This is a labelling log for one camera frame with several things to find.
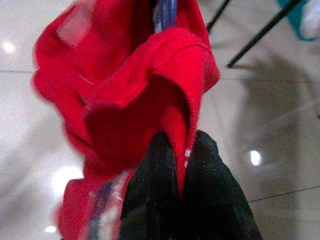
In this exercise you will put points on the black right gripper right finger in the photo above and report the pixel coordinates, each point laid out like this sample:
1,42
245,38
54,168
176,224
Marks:
215,200

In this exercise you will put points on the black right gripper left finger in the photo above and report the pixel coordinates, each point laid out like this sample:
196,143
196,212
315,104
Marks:
155,200

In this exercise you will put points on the red shirt white trim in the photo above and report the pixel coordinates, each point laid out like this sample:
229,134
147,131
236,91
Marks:
150,75

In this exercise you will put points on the teal cloth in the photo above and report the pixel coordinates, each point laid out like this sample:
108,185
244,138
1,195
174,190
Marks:
292,22

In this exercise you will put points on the black clothes rack chrome rail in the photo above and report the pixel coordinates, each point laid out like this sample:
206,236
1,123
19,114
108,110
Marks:
262,34

